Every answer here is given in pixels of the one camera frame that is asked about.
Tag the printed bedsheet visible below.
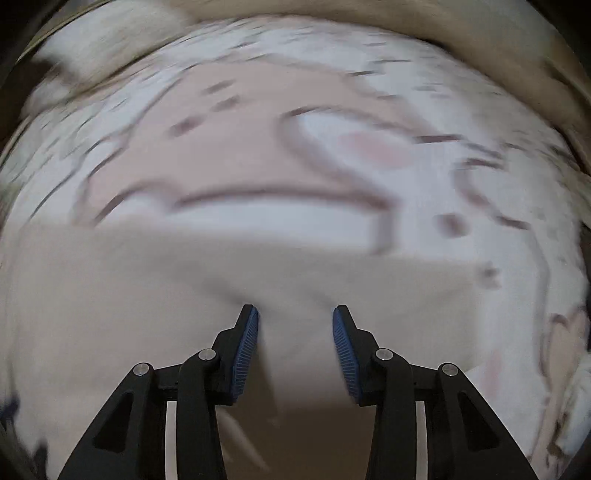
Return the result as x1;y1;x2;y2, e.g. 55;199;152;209
0;25;591;478

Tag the beige shirt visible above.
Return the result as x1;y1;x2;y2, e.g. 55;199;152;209
0;220;492;480

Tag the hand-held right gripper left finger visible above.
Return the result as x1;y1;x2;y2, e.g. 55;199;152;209
58;304;260;480

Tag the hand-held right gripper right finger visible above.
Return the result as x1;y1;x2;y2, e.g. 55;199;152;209
331;304;539;480

